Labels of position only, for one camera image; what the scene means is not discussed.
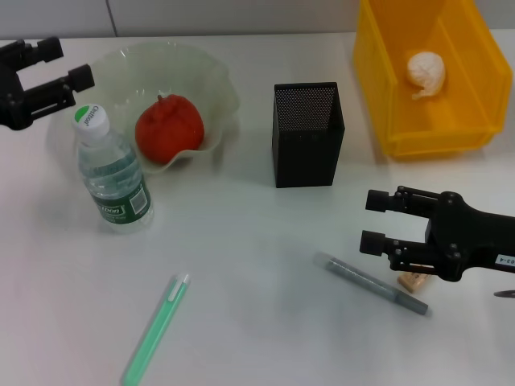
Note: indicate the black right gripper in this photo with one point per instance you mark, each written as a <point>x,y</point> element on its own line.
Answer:
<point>470,237</point>

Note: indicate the white paper ball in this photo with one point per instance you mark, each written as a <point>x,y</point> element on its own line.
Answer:
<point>426,72</point>

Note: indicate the grey marker pen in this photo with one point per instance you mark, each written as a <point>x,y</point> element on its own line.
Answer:
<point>362,279</point>

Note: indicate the green pen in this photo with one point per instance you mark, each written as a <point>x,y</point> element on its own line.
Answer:
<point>161,317</point>

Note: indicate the black mesh pen holder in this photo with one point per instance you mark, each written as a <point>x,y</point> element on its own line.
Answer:
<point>307,161</point>

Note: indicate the beige eraser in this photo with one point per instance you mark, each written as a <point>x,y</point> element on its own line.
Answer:
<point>412,281</point>

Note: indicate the pale green glass fruit plate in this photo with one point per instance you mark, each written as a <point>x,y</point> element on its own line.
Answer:
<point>120,72</point>

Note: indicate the yellow plastic bin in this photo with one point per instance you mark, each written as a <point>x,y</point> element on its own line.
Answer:
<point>382,100</point>

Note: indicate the red-orange toy orange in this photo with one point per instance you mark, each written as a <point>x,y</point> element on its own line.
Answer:
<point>169,128</point>

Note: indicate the clear bottle with green label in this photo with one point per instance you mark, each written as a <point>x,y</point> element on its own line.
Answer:
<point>116,181</point>

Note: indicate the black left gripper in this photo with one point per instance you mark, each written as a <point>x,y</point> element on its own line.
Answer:
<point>10,100</point>

